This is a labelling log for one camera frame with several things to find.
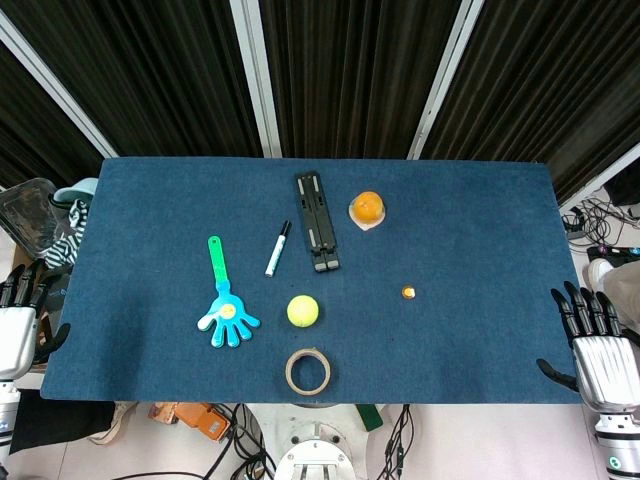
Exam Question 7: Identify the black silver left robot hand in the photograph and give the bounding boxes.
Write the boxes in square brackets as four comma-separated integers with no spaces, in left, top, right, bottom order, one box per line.
[0,259,72,380]

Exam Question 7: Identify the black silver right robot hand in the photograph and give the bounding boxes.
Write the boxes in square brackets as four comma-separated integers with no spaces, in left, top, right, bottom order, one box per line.
[536,280,640,414]

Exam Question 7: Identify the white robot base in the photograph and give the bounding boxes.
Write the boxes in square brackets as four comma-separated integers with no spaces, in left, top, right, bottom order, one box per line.
[273,403,367,480]

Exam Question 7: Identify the beige trouser leg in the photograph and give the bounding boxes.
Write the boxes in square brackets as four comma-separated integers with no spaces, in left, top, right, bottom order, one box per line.
[602,259,640,324]

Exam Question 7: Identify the white shoe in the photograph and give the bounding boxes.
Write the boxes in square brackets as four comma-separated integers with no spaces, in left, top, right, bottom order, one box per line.
[586,257,617,295]

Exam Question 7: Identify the black cloth bag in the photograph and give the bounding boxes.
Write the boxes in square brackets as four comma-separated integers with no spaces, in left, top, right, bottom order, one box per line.
[8,388,117,455]

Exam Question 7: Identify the black white striped cloth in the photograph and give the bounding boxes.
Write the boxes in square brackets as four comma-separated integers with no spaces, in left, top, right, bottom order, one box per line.
[43,198,91,271]

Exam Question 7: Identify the clear plastic container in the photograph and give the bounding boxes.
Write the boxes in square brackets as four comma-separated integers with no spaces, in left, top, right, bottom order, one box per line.
[0,177,59,261]

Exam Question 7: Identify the teal cap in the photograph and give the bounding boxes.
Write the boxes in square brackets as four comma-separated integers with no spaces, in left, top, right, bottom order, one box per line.
[51,177,100,207]

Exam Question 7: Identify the blue cloth table mat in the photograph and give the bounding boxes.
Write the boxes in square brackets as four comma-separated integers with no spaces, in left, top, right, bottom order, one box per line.
[39,157,584,405]

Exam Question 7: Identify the orange device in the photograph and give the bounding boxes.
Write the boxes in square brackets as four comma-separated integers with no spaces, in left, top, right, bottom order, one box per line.
[148,402,234,445]

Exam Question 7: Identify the blue green hand clapper toy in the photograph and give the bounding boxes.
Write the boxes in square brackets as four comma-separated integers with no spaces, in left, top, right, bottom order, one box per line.
[196,235,262,349]

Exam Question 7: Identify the green block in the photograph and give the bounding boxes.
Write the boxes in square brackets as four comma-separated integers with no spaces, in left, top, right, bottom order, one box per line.
[355,403,385,433]

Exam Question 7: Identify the white marker with black cap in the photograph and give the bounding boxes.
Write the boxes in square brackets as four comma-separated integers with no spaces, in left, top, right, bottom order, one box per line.
[264,219,293,279]

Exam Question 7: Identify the tan packing tape roll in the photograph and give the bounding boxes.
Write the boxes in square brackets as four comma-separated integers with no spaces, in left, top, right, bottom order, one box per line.
[284,347,332,397]

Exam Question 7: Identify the orange jelly cup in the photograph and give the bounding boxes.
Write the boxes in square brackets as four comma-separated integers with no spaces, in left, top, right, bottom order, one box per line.
[347,190,387,232]

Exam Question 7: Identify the yellow tennis ball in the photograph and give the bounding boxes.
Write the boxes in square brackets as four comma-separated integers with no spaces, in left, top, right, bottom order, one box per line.
[286,294,321,329]

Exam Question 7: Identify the black pleated curtain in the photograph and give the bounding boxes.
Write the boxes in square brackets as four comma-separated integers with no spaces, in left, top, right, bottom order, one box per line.
[0,0,640,206]

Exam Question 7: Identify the black folding stand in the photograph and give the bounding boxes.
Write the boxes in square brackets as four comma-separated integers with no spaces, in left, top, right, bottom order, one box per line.
[294,170,341,274]

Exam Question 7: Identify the tangle of black cables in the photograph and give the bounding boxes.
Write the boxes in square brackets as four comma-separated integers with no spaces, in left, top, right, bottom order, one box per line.
[561,197,640,254]

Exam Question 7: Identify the white frame post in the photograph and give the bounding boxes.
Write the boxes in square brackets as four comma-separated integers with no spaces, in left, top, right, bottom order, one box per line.
[228,0,284,160]
[558,143,640,210]
[0,9,119,159]
[406,0,487,161]

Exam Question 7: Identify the black hanging cable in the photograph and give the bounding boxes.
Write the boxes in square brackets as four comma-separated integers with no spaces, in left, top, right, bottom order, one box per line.
[377,403,417,480]

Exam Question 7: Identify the black floor cables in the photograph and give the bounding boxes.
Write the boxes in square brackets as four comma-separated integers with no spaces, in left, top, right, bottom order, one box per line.
[112,403,277,480]

